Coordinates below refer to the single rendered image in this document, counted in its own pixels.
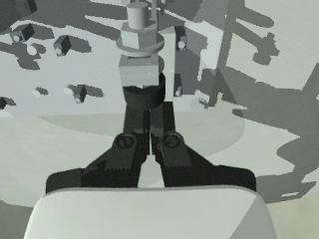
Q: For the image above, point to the grey fixture plate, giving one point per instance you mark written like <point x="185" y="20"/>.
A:
<point x="93" y="27"/>

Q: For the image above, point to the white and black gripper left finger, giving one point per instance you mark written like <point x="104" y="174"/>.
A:
<point x="114" y="168"/>

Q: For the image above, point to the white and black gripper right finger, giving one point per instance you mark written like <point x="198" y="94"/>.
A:
<point x="182" y="166"/>

